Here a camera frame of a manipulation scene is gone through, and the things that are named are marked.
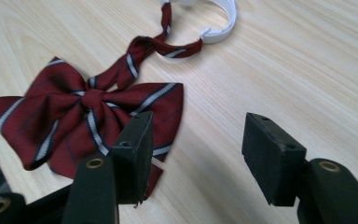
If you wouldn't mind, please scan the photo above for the dark red striped bow tie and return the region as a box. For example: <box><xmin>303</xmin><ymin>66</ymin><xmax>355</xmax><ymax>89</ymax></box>
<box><xmin>0</xmin><ymin>0</ymin><xmax>238</xmax><ymax>200</ymax></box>

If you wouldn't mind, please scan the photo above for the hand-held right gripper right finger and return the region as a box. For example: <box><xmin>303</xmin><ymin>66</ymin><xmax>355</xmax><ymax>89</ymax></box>
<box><xmin>241</xmin><ymin>112</ymin><xmax>358</xmax><ymax>224</ymax></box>

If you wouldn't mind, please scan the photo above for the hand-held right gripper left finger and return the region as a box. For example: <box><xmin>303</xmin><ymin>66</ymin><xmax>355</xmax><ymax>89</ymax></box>
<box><xmin>61</xmin><ymin>110</ymin><xmax>155</xmax><ymax>224</ymax></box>

